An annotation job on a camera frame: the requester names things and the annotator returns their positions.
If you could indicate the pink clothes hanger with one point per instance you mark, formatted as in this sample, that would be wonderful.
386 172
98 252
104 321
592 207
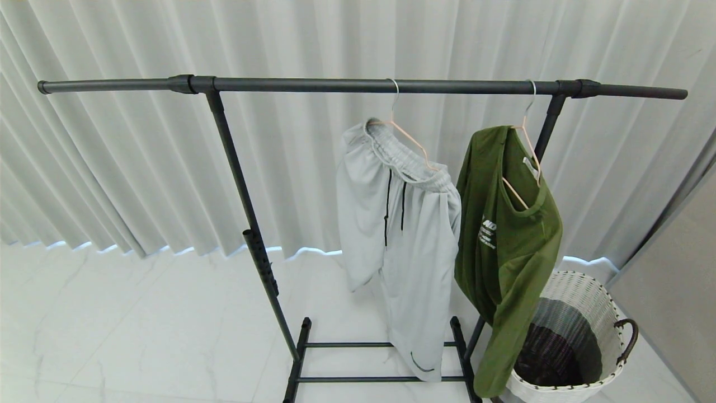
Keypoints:
528 134
403 131

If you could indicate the black clothes rack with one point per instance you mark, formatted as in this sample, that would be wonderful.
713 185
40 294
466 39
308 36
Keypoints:
335 85

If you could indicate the white laundry basket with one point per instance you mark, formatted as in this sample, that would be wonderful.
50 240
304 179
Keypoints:
582 302

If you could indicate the green garment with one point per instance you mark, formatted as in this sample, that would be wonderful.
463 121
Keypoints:
503 252

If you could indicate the pale grey shorts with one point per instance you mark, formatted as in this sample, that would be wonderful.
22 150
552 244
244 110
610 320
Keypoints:
414 252

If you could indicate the white curtain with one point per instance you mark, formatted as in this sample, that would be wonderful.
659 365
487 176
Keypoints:
140 168

